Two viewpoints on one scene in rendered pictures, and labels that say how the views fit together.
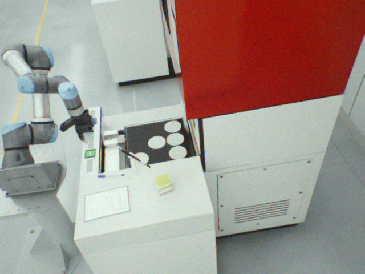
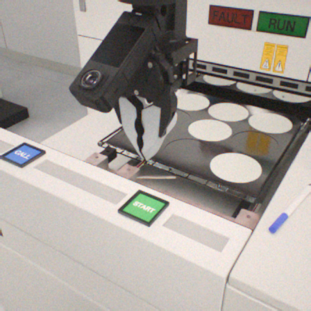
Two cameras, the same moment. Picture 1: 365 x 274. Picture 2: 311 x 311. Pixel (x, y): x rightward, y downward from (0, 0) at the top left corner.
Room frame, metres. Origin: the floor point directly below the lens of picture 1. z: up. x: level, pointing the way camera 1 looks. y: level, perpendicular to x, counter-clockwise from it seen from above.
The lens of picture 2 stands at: (1.02, 0.82, 1.33)
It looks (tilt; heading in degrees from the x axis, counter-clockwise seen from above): 34 degrees down; 306
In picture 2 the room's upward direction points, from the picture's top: straight up
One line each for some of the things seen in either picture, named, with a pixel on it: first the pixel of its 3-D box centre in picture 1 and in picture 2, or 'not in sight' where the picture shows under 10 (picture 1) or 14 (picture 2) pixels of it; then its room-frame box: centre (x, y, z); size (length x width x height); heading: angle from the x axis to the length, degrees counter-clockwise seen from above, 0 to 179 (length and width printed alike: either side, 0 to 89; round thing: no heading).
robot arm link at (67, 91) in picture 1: (69, 95); not in sight; (1.28, 0.49, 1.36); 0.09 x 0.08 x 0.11; 29
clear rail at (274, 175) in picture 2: not in sight; (287, 154); (1.18, 0.14, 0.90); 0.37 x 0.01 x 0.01; 94
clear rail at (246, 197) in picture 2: (125, 148); (170, 169); (1.34, 0.33, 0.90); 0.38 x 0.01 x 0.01; 4
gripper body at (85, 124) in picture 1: (82, 121); (153, 41); (1.27, 0.48, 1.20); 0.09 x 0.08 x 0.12; 93
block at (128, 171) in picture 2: (111, 143); (121, 182); (1.40, 0.42, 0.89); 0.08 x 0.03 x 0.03; 94
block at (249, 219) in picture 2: not in sight; (241, 232); (1.16, 0.40, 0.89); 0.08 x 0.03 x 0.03; 94
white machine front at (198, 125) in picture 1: (187, 99); (185, 40); (1.56, -0.06, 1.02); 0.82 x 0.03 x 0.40; 4
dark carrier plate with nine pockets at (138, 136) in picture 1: (157, 142); (209, 130); (1.36, 0.15, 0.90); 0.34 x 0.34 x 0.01; 4
